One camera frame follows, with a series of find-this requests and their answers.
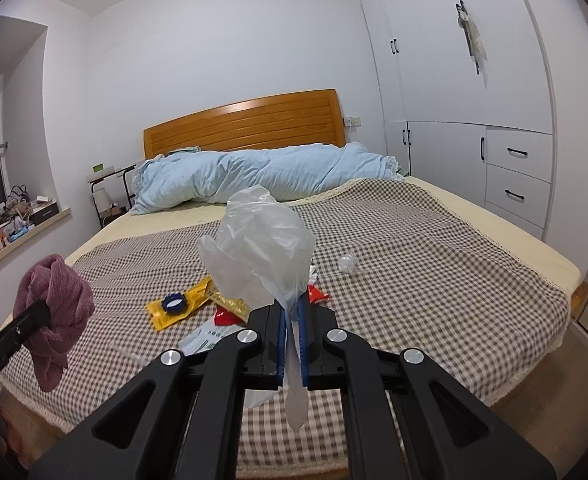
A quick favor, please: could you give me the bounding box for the wooden bed frame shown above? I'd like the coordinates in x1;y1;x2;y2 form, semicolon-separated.
0;89;588;478

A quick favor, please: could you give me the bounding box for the black frame bedside table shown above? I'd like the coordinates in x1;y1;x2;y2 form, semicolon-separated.
88;164;137;228

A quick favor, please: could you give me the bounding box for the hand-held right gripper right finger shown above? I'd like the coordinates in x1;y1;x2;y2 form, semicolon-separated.
298;300;555;480

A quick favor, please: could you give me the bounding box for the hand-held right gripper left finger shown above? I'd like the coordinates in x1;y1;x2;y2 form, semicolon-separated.
28;305;287;480

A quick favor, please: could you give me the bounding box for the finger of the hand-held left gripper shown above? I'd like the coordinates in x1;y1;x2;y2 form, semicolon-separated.
0;301;53;356

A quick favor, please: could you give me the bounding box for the mauve cloth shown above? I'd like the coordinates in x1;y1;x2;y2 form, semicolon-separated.
13;254;96;393

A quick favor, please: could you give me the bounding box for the blue round cap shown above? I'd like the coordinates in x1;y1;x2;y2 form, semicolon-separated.
161;292;187;315

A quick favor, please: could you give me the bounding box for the white wardrobe drawer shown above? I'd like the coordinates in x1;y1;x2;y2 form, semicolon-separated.
484;164;549;231
484;127;554;183

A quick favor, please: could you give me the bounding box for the yellow snack wrapper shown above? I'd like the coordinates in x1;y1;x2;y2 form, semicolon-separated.
145;276;217;332

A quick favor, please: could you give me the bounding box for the gold snack wrapper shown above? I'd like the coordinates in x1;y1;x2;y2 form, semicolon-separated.
209;287;249;322

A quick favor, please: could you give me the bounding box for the light blue duvet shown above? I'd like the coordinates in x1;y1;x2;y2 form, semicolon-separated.
131;141;405;216

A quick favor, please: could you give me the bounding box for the silver white pouch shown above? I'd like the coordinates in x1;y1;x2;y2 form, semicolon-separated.
176;322;245;358

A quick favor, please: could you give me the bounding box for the handbag with black handles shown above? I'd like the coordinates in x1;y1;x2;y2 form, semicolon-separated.
6;185;31;216

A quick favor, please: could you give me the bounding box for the black box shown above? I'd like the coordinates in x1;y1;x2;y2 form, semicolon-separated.
28;200;60;226

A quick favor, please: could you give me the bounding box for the white wardrobe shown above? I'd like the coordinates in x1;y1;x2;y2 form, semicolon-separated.
348;0;559;241

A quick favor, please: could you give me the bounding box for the white hanging bag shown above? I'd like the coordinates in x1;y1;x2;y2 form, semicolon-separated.
455;0;489;76

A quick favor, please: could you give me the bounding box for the translucent plastic bag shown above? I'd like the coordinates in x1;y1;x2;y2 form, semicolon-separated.
197;184;317;432

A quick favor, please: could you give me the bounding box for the small red wrapper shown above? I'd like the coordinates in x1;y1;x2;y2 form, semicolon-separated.
305;266;333;306

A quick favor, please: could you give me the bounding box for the beige windowsill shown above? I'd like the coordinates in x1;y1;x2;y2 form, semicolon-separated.
0;205;72;281

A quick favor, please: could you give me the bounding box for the red snack packet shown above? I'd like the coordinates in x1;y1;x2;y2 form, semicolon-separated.
213;308;247;327

